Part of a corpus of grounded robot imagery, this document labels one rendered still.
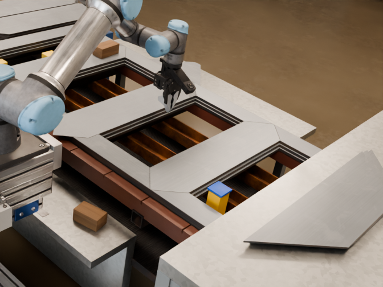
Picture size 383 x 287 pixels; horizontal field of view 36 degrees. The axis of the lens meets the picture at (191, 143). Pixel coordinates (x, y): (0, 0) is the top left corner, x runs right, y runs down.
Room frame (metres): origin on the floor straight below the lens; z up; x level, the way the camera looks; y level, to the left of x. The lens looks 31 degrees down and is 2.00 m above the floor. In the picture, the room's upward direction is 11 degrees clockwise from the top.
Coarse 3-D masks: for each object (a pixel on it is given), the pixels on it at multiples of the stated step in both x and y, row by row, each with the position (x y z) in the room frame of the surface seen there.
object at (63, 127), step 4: (60, 124) 1.84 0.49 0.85; (64, 124) 1.84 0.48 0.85; (56, 128) 1.81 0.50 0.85; (60, 128) 1.81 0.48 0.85; (64, 128) 1.82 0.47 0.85; (68, 128) 1.82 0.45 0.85; (72, 128) 1.83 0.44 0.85; (60, 132) 1.79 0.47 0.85; (64, 132) 1.79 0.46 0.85; (68, 132) 1.79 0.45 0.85; (72, 132) 1.80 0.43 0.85; (76, 132) 1.80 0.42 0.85; (68, 136) 1.77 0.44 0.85; (72, 136) 1.77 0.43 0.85; (76, 136) 1.78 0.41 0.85; (80, 136) 1.78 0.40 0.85; (84, 136) 1.79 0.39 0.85
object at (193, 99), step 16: (16, 48) 2.43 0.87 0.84; (32, 48) 2.49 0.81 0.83; (112, 64) 2.46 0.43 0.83; (128, 64) 2.51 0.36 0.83; (192, 96) 2.27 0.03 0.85; (160, 112) 2.09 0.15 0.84; (224, 112) 2.19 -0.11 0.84; (128, 128) 1.94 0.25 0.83; (80, 144) 1.75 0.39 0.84; (256, 160) 1.88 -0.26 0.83; (304, 160) 1.95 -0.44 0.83; (128, 176) 1.61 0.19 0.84; (224, 176) 1.72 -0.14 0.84; (144, 192) 1.56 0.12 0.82; (192, 192) 1.58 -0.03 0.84; (176, 208) 1.48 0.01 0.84; (192, 224) 1.44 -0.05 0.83
